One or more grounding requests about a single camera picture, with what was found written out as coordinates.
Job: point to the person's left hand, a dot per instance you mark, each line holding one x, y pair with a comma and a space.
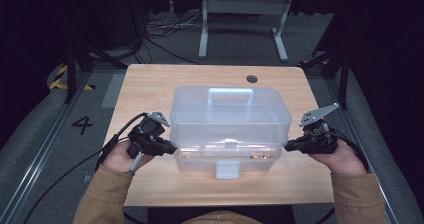
118, 157

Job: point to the white metal table frame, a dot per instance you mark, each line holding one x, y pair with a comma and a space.
243, 5

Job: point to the person's tan clothed lap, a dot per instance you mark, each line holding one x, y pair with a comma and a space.
221, 218

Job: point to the clear plastic storage box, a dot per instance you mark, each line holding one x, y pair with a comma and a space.
230, 127

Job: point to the black tripod stand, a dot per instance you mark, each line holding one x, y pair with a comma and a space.
71, 70
341, 70

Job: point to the metal floor rail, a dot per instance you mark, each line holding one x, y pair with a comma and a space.
386, 204
40, 157

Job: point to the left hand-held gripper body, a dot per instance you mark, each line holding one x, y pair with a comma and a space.
148, 134

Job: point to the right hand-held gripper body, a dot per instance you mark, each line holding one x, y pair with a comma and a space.
320, 139

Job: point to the person's right hand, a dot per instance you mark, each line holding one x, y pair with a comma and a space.
346, 159

